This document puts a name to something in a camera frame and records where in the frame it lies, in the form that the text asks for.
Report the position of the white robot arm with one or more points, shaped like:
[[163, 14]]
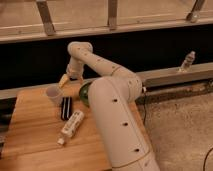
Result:
[[109, 97]]

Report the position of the black rectangular case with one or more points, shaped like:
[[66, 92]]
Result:
[[66, 108]]

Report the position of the clear plastic bottle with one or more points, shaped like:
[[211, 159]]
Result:
[[188, 61]]

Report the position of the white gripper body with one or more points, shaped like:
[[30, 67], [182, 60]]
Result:
[[75, 69]]

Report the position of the white tube bottle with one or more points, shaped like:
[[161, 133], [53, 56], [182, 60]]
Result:
[[71, 126]]

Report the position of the green bowl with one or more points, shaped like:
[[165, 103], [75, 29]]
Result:
[[83, 93]]

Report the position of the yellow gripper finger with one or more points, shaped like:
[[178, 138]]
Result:
[[64, 79], [81, 80]]

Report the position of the metal railing frame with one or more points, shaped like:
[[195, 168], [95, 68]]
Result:
[[28, 20]]

